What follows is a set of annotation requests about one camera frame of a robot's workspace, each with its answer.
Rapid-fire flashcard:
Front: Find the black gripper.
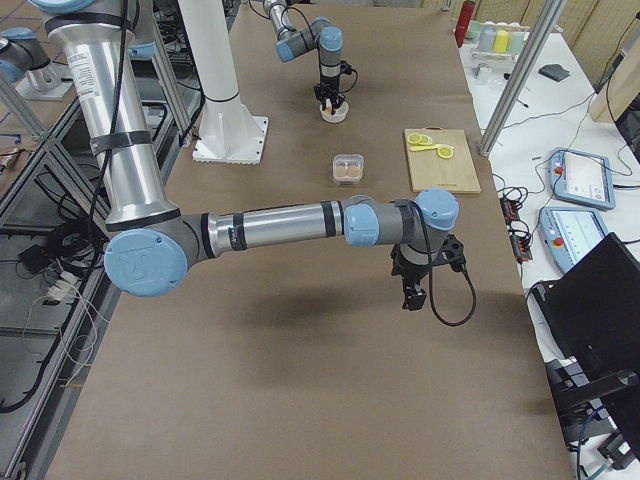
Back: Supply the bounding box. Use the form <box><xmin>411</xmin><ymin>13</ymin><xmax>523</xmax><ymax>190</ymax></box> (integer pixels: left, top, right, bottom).
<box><xmin>314</xmin><ymin>75</ymin><xmax>346</xmax><ymax>114</ymax></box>
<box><xmin>390</xmin><ymin>244</ymin><xmax>434</xmax><ymax>311</ymax></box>

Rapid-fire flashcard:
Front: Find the clear plastic egg box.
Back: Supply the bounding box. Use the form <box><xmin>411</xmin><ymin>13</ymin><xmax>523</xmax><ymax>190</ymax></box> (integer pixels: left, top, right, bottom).
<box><xmin>332</xmin><ymin>153</ymin><xmax>364</xmax><ymax>185</ymax></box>

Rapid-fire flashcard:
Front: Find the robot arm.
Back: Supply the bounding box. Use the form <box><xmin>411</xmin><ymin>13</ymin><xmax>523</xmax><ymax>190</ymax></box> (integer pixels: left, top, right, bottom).
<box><xmin>29</xmin><ymin>1</ymin><xmax>470</xmax><ymax>311</ymax></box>
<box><xmin>261</xmin><ymin>1</ymin><xmax>353</xmax><ymax>122</ymax></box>

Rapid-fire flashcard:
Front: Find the white ceramic bowl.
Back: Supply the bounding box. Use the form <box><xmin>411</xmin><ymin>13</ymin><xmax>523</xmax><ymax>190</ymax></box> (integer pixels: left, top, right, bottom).
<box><xmin>319</xmin><ymin>102</ymin><xmax>349</xmax><ymax>124</ymax></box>

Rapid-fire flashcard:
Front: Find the bamboo cutting board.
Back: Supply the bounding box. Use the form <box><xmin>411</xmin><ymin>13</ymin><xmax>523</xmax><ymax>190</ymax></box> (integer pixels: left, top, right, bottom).
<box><xmin>404</xmin><ymin>128</ymin><xmax>481</xmax><ymax>194</ymax></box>

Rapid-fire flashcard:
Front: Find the near blue teach pendant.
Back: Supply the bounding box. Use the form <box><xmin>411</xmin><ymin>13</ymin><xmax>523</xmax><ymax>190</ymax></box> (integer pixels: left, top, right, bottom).
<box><xmin>540</xmin><ymin>207</ymin><xmax>609</xmax><ymax>273</ymax></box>

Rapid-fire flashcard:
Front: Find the blue teach pendant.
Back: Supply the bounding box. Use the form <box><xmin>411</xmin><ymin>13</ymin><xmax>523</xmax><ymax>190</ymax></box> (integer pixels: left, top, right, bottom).
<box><xmin>549</xmin><ymin>148</ymin><xmax>616</xmax><ymax>210</ymax></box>
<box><xmin>540</xmin><ymin>207</ymin><xmax>609</xmax><ymax>273</ymax></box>

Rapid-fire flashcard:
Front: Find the grey cup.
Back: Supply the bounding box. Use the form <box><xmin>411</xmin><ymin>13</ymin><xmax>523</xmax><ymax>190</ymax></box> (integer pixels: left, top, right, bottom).
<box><xmin>476</xmin><ymin>26</ymin><xmax>496</xmax><ymax>52</ymax></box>

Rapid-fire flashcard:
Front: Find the yellow cup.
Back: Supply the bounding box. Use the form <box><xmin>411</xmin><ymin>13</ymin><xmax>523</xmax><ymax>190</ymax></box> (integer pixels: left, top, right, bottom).
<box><xmin>492</xmin><ymin>29</ymin><xmax>509</xmax><ymax>54</ymax></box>

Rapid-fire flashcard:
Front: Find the light blue cup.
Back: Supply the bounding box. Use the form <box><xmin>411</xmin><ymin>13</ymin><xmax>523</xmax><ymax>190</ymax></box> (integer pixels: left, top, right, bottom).
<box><xmin>506</xmin><ymin>31</ymin><xmax>525</xmax><ymax>55</ymax></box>

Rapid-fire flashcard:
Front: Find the far blue teach pendant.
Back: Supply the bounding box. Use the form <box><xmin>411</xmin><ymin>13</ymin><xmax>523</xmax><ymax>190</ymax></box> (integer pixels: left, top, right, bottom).
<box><xmin>549</xmin><ymin>148</ymin><xmax>616</xmax><ymax>210</ymax></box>

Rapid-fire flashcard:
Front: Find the small black square device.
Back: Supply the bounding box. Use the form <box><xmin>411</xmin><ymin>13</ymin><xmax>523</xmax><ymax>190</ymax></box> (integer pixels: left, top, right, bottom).
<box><xmin>538</xmin><ymin>64</ymin><xmax>570</xmax><ymax>82</ymax></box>

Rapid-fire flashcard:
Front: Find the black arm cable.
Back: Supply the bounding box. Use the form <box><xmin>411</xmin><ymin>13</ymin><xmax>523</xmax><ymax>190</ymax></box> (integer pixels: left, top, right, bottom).
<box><xmin>407</xmin><ymin>199</ymin><xmax>477</xmax><ymax>329</ymax></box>
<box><xmin>247</xmin><ymin>0</ymin><xmax>359</xmax><ymax>96</ymax></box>

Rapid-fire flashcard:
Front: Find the lemon slice pair near handle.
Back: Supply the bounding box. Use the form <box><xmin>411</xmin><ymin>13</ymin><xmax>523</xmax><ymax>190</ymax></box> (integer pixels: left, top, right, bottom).
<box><xmin>406</xmin><ymin>132</ymin><xmax>433</xmax><ymax>146</ymax></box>

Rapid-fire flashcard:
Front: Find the white camera stand pole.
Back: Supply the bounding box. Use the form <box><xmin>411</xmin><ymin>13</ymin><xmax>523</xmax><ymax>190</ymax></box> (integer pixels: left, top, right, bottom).
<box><xmin>179</xmin><ymin>0</ymin><xmax>269</xmax><ymax>165</ymax></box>

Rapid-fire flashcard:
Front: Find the aluminium frame post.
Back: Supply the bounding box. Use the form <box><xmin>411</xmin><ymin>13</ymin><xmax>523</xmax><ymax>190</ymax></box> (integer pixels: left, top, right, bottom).
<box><xmin>478</xmin><ymin>0</ymin><xmax>567</xmax><ymax>157</ymax></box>

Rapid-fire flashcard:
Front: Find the aluminium table frame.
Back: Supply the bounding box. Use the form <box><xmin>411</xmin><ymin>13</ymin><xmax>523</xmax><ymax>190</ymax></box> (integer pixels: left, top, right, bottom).
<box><xmin>0</xmin><ymin>29</ymin><xmax>201</xmax><ymax>471</ymax></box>

